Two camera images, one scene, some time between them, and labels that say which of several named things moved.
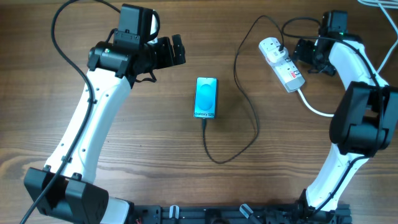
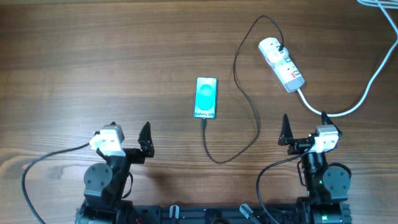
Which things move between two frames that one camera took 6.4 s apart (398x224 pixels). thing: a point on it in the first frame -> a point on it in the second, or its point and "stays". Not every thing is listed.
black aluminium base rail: [235, 214] stays
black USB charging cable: [250, 100] stays
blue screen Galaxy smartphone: [206, 98] stays
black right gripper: [306, 46] -> [298, 144]
